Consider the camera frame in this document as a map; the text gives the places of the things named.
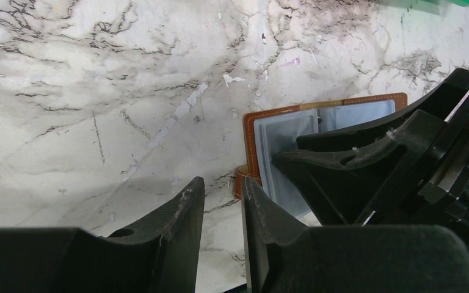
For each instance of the brown leather card holder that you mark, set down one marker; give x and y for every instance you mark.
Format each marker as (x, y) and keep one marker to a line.
(269, 132)

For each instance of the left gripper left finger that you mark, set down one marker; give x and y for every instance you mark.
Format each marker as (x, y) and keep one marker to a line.
(157, 253)

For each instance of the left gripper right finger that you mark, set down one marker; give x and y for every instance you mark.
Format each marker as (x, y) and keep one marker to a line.
(284, 255)

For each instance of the green plastic bin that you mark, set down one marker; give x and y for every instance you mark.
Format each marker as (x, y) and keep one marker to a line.
(437, 7)

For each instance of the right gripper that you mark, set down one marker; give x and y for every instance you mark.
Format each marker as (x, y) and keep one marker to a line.
(404, 170)

